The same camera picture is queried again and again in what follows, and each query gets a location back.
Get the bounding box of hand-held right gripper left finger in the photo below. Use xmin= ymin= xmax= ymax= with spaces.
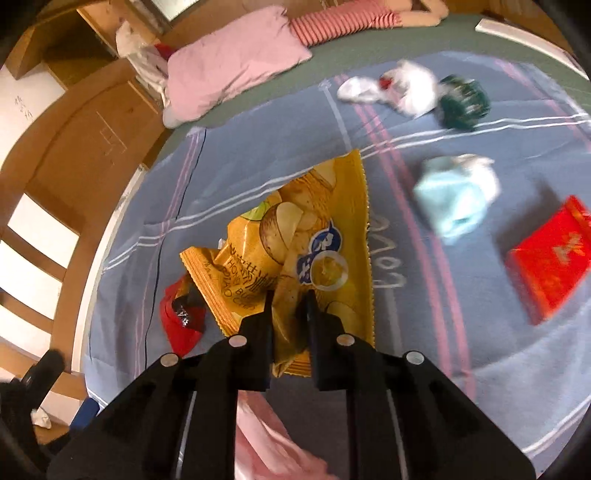
xmin=46 ymin=291 xmax=276 ymax=480

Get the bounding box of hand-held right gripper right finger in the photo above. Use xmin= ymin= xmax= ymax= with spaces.
xmin=302 ymin=291 xmax=537 ymax=480

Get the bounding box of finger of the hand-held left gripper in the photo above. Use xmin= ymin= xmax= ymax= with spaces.
xmin=21 ymin=348 xmax=68 ymax=398
xmin=71 ymin=399 xmax=101 ymax=431

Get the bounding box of red plastic wrapper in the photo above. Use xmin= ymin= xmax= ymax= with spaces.
xmin=159 ymin=274 xmax=209 ymax=357

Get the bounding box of pink white plastic wrapper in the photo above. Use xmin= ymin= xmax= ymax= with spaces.
xmin=238 ymin=390 xmax=343 ymax=480

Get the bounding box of yellow potato chip bag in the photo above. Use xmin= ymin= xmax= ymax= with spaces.
xmin=179 ymin=148 xmax=375 ymax=378

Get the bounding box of light blue face mask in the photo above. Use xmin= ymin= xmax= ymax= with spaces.
xmin=412 ymin=154 xmax=502 ymax=246

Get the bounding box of red cigarette box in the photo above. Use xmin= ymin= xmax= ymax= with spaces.
xmin=505 ymin=195 xmax=591 ymax=326

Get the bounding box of white plastic bag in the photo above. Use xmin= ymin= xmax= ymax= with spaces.
xmin=337 ymin=59 xmax=440 ymax=117

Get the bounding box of dark green wrapper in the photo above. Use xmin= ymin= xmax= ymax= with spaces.
xmin=436 ymin=75 xmax=493 ymax=133

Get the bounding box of blue plaid bed sheet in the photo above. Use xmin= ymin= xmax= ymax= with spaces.
xmin=85 ymin=51 xmax=591 ymax=480

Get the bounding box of pink pillow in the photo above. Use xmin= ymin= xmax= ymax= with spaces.
xmin=164 ymin=6 xmax=314 ymax=122

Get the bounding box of white hanging cloth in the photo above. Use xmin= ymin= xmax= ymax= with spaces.
xmin=115 ymin=21 xmax=170 ymax=100

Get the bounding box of plush doll striped shirt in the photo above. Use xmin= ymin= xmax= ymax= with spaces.
xmin=288 ymin=0 xmax=450 ymax=47

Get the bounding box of frosted glass window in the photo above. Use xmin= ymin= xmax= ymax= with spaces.
xmin=141 ymin=0 xmax=195 ymax=22

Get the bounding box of green woven bed mat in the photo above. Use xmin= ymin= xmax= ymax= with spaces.
xmin=173 ymin=13 xmax=591 ymax=136

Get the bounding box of white flat board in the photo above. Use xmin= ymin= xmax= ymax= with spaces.
xmin=475 ymin=17 xmax=525 ymax=40

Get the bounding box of wooden bunk bed frame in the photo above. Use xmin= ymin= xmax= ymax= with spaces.
xmin=0 ymin=0 xmax=570 ymax=435

